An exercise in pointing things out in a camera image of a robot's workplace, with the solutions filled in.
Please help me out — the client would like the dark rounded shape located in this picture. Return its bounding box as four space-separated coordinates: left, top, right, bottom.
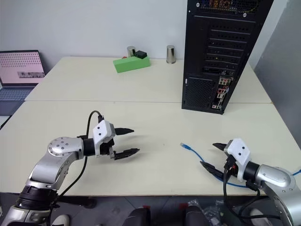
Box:
128 206 151 226
185 205 209 226

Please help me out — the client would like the small black box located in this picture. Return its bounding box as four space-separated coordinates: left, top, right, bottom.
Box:
133 50 148 60

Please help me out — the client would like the black computer tower case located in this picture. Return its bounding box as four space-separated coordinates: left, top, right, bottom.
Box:
181 0 275 115

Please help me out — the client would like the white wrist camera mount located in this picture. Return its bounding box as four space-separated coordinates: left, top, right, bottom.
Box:
223 138 252 183
92 120 116 157

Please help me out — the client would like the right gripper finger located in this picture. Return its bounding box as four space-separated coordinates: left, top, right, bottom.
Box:
199 161 226 181
212 142 227 153

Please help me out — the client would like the blue ethernet cable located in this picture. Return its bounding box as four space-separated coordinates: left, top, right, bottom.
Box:
180 142 301 188

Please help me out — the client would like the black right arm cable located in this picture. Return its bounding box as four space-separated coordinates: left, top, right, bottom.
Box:
222 160 282 223

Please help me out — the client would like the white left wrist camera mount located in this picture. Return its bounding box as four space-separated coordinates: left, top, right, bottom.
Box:
92 120 116 157

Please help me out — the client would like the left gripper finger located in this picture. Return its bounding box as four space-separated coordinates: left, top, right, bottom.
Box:
114 128 135 136
113 147 141 161

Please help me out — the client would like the grey laptop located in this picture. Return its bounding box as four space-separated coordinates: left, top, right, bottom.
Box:
0 49 46 116

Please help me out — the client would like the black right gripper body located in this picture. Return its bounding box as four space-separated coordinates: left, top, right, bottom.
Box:
223 152 239 178

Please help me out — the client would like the clear plastic bag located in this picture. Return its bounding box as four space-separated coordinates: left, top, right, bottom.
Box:
202 199 227 226

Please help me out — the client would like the white rounded object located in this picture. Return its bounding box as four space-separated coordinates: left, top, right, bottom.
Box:
52 214 71 226
249 209 268 223

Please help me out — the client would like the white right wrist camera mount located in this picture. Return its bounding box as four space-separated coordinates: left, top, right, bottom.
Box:
223 138 252 183

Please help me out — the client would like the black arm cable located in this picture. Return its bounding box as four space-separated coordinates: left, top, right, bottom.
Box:
222 160 282 223
48 110 105 226

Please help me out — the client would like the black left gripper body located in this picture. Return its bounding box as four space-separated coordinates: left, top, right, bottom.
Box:
95 138 116 160

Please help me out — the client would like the black table frame bar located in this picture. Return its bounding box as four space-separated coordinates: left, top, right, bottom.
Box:
55 196 97 209

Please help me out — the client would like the green rectangular box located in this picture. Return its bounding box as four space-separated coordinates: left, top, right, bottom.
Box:
112 56 151 74

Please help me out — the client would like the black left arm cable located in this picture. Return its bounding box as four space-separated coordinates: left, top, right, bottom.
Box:
48 110 105 226

